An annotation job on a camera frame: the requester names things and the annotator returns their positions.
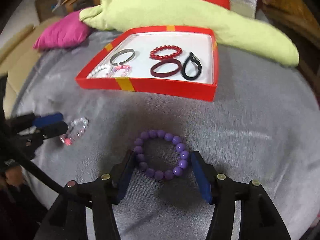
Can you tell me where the silver metal bangle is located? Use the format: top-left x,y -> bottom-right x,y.
110,48 -> 136,66

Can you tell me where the pink white small bead bracelet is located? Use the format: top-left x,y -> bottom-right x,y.
106,64 -> 133,78

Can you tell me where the left hand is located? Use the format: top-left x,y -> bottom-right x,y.
0,165 -> 24,190

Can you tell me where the beige leather sofa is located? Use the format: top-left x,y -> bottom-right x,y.
1,16 -> 61,117

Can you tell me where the purple bead bracelet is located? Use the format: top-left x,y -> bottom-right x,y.
132,129 -> 190,181

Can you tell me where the red shallow gift box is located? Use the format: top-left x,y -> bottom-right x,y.
75,25 -> 219,101

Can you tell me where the maroon hair tie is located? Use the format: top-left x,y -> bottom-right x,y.
150,58 -> 183,79

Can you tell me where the red bead bracelet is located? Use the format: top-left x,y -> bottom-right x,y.
149,44 -> 183,61

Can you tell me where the light green folded blanket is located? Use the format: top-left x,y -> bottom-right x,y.
79,0 -> 299,67

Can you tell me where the grey bed cover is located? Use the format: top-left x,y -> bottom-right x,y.
12,31 -> 319,239

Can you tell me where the black hair tie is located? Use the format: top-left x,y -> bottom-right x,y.
180,51 -> 203,81

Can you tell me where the wooden shelf table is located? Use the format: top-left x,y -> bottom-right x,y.
258,0 -> 319,90

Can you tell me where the pink rose bead bracelet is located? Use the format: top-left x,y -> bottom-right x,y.
59,116 -> 90,146

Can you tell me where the white large bead bracelet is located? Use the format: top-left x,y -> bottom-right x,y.
86,64 -> 113,79

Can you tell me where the magenta pillow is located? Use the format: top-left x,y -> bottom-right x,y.
33,11 -> 91,50

